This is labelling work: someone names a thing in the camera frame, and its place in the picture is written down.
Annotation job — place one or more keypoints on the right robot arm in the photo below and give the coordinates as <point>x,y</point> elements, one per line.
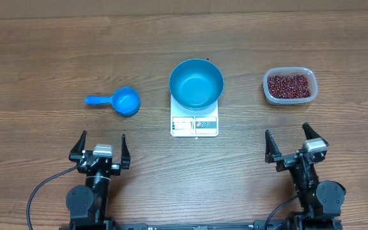
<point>320,201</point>

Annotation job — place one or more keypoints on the white digital kitchen scale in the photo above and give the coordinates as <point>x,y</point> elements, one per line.
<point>189,123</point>

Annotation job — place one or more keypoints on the red adzuki beans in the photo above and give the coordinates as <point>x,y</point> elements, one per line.
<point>288,86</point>

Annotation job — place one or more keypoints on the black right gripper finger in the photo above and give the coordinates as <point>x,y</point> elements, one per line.
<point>272,150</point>
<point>310,133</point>

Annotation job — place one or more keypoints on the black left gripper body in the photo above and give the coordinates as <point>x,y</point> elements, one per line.
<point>114,170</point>

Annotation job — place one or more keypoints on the teal metal bowl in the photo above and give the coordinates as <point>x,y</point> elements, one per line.
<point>196,84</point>

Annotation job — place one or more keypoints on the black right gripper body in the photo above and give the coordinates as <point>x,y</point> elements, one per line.
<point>285,161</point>

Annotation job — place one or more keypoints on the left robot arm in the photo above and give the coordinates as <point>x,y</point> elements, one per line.
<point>87,203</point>

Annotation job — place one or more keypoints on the blue plastic measuring scoop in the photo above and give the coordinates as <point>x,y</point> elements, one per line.
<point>125,101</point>

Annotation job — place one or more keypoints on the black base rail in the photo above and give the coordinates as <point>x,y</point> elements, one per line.
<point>256,225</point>

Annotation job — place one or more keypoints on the clear plastic container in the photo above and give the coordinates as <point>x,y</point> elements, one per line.
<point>309,74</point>

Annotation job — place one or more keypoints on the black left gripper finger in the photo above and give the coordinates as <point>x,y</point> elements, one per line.
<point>76,153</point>
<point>125,155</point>

